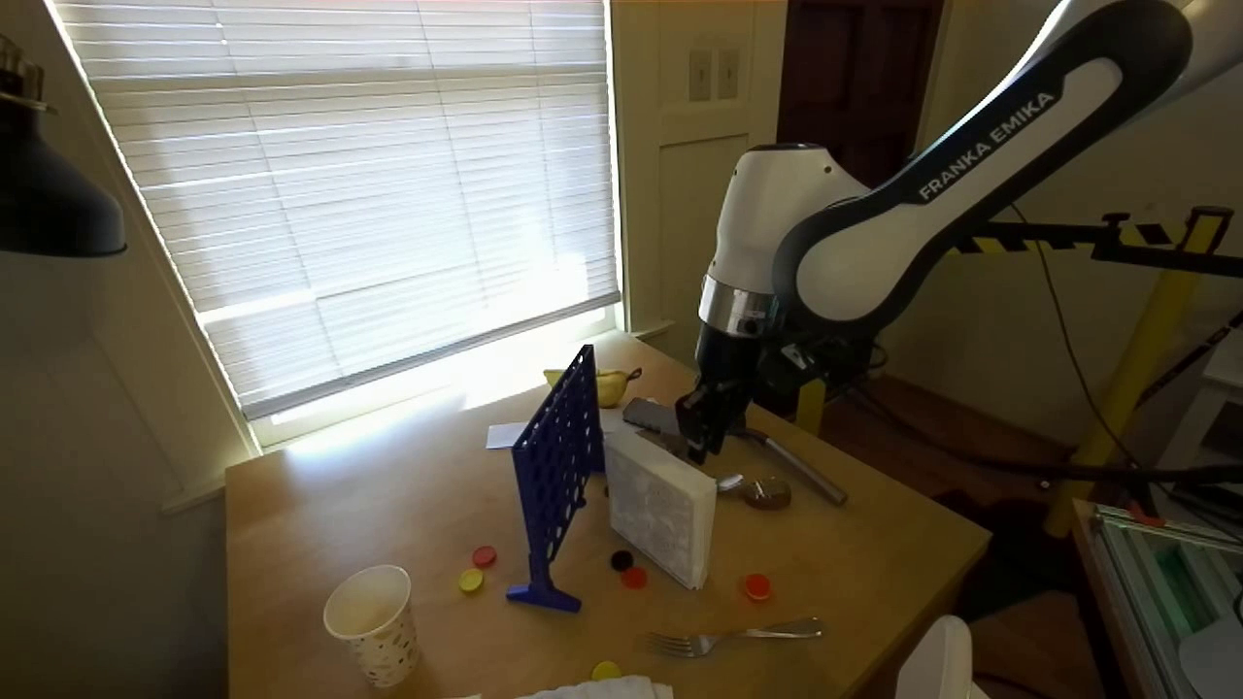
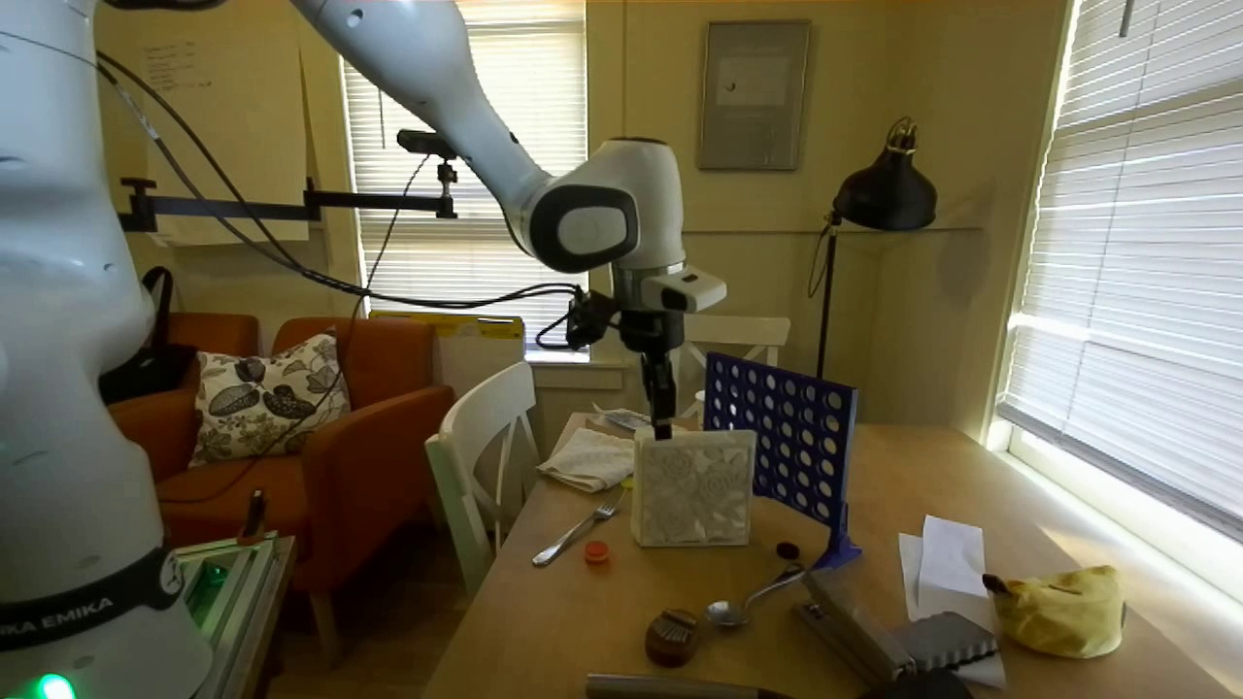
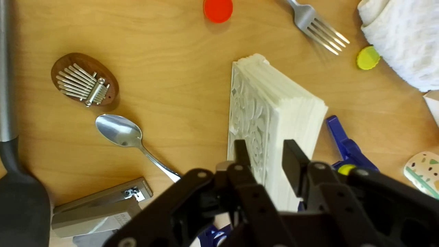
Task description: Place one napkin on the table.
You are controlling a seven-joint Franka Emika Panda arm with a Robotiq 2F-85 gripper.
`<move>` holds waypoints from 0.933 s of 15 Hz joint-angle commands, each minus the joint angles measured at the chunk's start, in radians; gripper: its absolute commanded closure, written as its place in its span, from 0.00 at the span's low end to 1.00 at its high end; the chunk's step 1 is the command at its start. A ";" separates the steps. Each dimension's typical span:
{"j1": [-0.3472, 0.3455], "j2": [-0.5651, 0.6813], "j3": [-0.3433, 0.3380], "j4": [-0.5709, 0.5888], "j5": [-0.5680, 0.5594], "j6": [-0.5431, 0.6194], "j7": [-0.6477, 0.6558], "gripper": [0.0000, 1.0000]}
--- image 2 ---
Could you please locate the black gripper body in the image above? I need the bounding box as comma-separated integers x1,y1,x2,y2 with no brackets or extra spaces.
617,307,688,370

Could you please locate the printed paper packet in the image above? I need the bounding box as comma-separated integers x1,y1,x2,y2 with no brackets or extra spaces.
586,401,660,441

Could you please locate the white folded cloth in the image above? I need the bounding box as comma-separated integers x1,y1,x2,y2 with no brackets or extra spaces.
534,406,652,496

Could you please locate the blue connect four grid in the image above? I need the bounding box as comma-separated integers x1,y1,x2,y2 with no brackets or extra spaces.
697,351,866,575

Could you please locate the silver metal fork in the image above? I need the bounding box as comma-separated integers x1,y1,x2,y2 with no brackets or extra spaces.
528,501,621,570

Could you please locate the white box yellow edge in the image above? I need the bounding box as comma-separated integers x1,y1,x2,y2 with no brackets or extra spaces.
431,312,530,401

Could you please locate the white wooden chair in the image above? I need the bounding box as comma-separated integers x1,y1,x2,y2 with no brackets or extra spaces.
422,356,543,593

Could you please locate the silver metal spoon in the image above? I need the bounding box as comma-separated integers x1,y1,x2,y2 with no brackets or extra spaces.
703,564,814,636

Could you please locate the small brown round object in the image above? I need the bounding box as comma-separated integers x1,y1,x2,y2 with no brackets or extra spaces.
639,606,703,671

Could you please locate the black floor lamp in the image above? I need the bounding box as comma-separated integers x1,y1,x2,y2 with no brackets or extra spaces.
809,113,945,388

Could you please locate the orange armchair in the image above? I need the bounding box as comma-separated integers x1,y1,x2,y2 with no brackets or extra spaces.
104,312,459,601

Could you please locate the grey closed book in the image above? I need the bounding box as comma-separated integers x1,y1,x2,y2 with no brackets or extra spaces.
791,575,907,687

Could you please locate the white paper sheet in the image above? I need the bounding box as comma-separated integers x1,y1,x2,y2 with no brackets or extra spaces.
894,532,1013,693

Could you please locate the white paper stack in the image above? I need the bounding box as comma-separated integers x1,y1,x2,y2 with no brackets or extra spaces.
916,514,993,601

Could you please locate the black spiral notebook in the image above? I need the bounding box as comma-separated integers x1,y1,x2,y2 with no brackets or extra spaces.
876,611,1003,683

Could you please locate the leaf print pillow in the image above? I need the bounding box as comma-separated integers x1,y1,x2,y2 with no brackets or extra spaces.
186,330,353,471

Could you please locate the small dark bottle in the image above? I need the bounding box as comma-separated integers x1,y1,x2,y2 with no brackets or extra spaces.
236,487,270,546

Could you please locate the yellow crumpled cloth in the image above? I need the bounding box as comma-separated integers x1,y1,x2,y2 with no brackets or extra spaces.
985,559,1131,665

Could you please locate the green white box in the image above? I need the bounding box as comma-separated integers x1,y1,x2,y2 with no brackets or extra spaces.
168,532,300,699

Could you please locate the large white window blind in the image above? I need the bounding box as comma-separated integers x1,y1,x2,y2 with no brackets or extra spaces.
990,0,1243,545

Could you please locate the black bag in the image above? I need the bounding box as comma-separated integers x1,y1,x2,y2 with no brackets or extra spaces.
98,265,198,406

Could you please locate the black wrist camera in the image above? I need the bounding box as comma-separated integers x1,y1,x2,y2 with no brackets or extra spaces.
564,287,624,352

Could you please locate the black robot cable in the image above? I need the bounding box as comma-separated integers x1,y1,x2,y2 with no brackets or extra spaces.
89,47,590,356

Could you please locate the grey framed wall picture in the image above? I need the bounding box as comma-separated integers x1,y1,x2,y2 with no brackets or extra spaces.
695,16,819,177

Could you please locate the black camera on boom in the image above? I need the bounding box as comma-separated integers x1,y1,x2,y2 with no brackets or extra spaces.
393,124,467,163

